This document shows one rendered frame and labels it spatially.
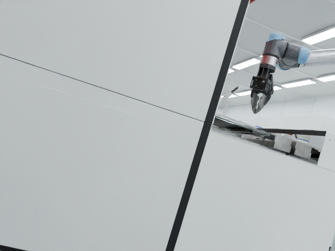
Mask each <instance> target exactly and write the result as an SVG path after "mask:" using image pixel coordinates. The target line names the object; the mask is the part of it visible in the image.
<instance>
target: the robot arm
mask: <svg viewBox="0 0 335 251"><path fill-rule="evenodd" d="M334 64H335V48H334V49H324V50H313V51H310V49H309V48H306V47H304V46H300V45H296V44H293V43H289V42H286V41H285V36H284V35H282V34H280V33H270V34H269V35H268V38H267V41H266V43H265V47H264V51H263V54H262V57H261V60H260V64H259V70H258V74H257V76H253V77H252V81H253V83H252V81H251V84H252V85H251V84H250V88H251V89H252V91H251V101H250V102H251V107H252V111H253V113H254V114H257V113H258V112H260V111H261V110H262V109H263V107H264V106H265V105H266V104H267V103H268V101H269V100H270V98H271V95H272V94H273V92H274V86H273V75H272V74H270V73H274V72H275V69H276V67H278V68H279V69H280V70H283V71H285V70H289V69H290V68H301V67H312V66H323V65H334ZM259 93H260V94H263V96H261V97H260V100H259V96H258V95H257V94H259ZM258 100H259V103H258V108H257V109H256V107H257V102H258Z"/></svg>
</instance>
